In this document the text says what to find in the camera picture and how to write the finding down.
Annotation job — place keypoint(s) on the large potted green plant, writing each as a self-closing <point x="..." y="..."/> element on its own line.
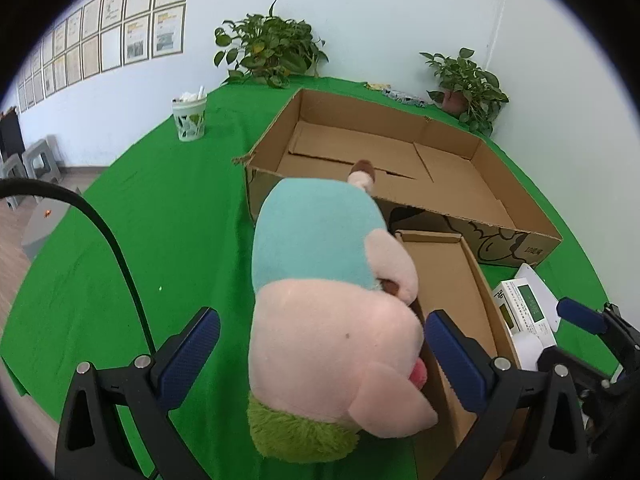
<point x="270" y="45"/>

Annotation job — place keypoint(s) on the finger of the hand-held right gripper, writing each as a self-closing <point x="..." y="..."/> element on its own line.
<point x="582" y="314"/>
<point x="602" y="385"/>

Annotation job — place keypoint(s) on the white plastic device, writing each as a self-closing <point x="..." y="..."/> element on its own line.
<point x="527" y="271"/>

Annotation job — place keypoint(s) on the small cardboard box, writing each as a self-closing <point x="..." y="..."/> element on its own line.
<point x="450" y="280"/>

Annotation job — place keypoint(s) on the small potted green plant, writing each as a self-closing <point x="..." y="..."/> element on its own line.
<point x="465" y="85"/>

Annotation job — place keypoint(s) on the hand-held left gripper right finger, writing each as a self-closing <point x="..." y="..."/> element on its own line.
<point x="452" y="355"/>

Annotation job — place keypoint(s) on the patterned snack packet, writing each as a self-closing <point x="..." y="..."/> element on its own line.
<point x="406" y="97"/>

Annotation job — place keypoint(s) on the grey round base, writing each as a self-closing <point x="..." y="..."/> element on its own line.
<point x="42" y="225"/>

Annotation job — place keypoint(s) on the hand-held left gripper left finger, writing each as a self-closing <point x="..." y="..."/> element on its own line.
<point x="192" y="355"/>

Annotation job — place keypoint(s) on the green patterned cup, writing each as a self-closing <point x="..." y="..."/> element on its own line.
<point x="190" y="120"/>

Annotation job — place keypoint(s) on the large cardboard box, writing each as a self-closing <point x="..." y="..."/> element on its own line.
<point x="450" y="170"/>

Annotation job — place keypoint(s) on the yellow snack packet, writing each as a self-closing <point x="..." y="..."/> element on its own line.
<point x="378" y="85"/>

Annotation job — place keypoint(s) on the black monitor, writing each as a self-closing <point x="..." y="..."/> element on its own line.
<point x="11" y="132"/>

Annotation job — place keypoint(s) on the white medicine box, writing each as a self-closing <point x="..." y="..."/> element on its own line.
<point x="525" y="310"/>

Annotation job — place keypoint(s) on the grey plastic stool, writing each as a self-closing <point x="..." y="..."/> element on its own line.
<point x="42" y="157"/>
<point x="12" y="180"/>

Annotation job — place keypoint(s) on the green tablecloth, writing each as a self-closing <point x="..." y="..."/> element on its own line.
<point x="175" y="235"/>

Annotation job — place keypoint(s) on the wall of framed certificates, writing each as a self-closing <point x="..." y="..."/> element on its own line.
<point x="135" y="30"/>

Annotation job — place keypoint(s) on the pink pig plush toy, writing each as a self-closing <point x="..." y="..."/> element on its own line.
<point x="325" y="340"/>

